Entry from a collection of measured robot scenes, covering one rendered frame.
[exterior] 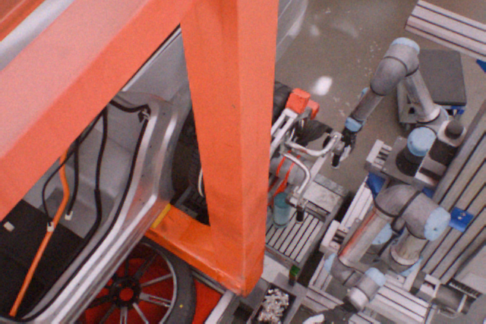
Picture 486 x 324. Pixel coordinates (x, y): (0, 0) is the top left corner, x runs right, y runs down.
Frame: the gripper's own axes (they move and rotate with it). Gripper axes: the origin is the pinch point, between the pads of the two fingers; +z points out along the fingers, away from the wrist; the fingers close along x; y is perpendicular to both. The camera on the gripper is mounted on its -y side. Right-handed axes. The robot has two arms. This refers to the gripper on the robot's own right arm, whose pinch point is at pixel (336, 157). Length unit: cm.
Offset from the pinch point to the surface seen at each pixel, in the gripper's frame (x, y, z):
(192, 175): -51, 10, 47
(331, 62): -48, -83, -110
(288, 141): -19.9, 18.8, 13.8
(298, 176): -10.0, 6.5, 21.2
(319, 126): -11.1, 21.3, 1.1
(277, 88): -35.0, 29.6, -2.4
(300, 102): -22.0, 31.0, 0.2
